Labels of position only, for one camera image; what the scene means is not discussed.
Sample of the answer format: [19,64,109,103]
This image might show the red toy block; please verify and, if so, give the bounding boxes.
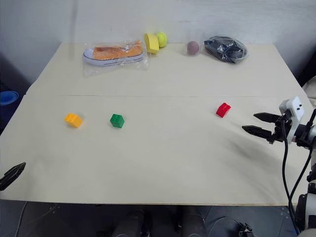
[215,102,233,118]

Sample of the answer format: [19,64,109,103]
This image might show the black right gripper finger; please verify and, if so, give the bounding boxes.
[253,112,281,124]
[241,125,273,142]

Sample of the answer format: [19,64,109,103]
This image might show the yellow toy block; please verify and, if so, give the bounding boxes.
[64,113,83,129]

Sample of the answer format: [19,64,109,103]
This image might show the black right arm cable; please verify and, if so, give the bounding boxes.
[281,118,313,234]

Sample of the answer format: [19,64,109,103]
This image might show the yellow-green tennis ball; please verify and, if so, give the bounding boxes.
[156,32,168,48]

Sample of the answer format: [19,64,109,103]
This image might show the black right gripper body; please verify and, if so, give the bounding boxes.
[268,113,293,145]

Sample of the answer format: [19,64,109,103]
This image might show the black item in plastic bag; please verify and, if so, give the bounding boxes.
[202,35,248,65]

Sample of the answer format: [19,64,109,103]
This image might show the orange sneaker in plastic bag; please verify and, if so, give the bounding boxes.
[82,39,149,79]

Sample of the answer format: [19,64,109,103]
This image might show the green toy block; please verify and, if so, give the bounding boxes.
[109,113,126,129]

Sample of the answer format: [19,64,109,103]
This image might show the blue plastic bowl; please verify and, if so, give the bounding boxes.
[0,90,19,107]

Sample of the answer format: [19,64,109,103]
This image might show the dull purple ball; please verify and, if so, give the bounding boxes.
[187,41,200,55]

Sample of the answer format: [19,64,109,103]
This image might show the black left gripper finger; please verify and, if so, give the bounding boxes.
[0,161,27,191]

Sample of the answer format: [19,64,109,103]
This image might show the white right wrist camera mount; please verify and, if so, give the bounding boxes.
[278,96,305,144]

